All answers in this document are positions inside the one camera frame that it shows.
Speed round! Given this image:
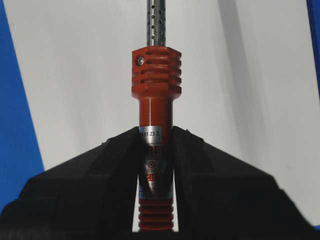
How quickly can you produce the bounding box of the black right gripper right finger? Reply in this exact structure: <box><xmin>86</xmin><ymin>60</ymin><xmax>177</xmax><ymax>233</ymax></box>
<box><xmin>172</xmin><ymin>127</ymin><xmax>320</xmax><ymax>240</ymax></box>

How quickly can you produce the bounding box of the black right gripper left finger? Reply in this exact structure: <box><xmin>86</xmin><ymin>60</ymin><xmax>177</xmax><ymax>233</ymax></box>
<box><xmin>0</xmin><ymin>127</ymin><xmax>142</xmax><ymax>240</ymax></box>

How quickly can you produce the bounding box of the orange handled soldering iron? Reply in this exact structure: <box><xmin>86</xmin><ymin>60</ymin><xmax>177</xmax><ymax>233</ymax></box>
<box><xmin>131</xmin><ymin>0</ymin><xmax>182</xmax><ymax>232</ymax></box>

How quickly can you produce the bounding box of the large white base board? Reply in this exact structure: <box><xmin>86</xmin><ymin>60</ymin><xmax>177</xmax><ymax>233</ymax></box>
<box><xmin>3</xmin><ymin>0</ymin><xmax>320</xmax><ymax>233</ymax></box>

